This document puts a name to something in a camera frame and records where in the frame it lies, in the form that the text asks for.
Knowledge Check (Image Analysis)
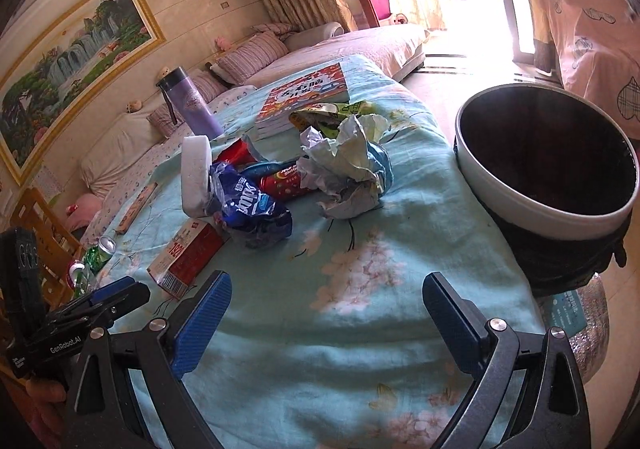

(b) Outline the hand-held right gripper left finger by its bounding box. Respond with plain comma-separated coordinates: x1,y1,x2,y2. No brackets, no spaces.
62,270,234,449

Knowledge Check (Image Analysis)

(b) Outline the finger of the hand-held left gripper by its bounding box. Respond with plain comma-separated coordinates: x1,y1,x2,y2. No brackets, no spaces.
100,284,152,330
75,276,137,311

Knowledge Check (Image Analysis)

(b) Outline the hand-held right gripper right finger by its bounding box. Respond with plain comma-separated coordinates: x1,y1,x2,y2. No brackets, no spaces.
422,271,592,449

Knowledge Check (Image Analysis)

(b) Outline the red cardboard box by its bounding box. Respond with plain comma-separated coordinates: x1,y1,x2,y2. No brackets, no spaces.
146,218,225,301

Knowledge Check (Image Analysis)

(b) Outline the blue snack wrapper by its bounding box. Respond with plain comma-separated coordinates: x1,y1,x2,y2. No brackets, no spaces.
207,162,294,250

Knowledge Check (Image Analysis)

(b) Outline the white bin with black bag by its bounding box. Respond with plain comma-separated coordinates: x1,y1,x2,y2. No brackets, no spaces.
452,83,640,297

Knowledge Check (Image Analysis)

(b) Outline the grey paper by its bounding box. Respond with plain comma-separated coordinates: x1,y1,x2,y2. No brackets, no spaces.
316,179,385,221

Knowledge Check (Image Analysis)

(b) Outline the red snack tube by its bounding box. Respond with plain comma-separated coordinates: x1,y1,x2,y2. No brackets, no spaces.
260,166,309,200

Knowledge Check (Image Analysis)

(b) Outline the red wrapper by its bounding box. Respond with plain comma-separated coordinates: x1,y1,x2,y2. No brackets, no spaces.
215,138,262,166

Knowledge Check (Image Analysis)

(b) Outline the white paper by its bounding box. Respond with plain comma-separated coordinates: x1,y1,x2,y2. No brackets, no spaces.
298,114,395,192

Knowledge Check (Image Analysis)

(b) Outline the person's left hand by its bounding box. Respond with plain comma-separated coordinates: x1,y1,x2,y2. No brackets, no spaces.
22,376,68,449

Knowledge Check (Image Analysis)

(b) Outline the green drink can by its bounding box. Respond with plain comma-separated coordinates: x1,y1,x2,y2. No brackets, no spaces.
82,235,119,276

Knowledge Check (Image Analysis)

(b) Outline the red drink can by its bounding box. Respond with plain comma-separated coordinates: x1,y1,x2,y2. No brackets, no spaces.
68,260,92,291

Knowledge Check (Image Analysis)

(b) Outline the long tan narrow box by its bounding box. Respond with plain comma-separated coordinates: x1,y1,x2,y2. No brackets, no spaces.
113,182,159,235

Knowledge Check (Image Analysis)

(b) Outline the pink plush toy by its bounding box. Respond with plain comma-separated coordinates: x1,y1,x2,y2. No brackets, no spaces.
62,192,104,231

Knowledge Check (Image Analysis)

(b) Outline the wooden chair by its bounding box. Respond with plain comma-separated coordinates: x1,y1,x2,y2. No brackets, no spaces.
0,186,85,312

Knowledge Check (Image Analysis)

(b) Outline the turquoise floral tablecloth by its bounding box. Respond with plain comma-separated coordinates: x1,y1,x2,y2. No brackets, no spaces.
80,54,547,449

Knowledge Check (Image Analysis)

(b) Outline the white cushion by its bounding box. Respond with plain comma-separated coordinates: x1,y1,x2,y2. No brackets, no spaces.
80,111,172,198

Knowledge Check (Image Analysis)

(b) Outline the purple drinking bottle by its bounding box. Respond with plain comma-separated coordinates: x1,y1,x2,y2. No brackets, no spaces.
155,68,225,143

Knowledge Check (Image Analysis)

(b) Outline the framed landscape painting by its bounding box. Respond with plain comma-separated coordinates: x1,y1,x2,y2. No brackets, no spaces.
0,0,166,188

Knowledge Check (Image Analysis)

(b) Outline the green snack packet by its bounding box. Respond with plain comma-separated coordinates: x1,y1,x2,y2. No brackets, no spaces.
288,100,374,140

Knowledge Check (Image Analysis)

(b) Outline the colourful book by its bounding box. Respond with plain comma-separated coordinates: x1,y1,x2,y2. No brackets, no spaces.
254,62,351,138

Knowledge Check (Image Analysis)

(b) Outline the large striped pillow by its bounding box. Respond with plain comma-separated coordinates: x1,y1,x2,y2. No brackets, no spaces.
215,31,290,85

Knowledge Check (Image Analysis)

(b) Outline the pink sofa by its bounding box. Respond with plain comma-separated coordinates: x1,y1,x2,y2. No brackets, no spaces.
65,22,431,242

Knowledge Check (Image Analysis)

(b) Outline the small striped pillow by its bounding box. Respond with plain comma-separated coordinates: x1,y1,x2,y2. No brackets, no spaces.
251,22,301,43

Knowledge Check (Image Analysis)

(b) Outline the pink printed furniture cover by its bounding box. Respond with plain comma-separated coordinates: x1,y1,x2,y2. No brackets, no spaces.
542,0,640,131

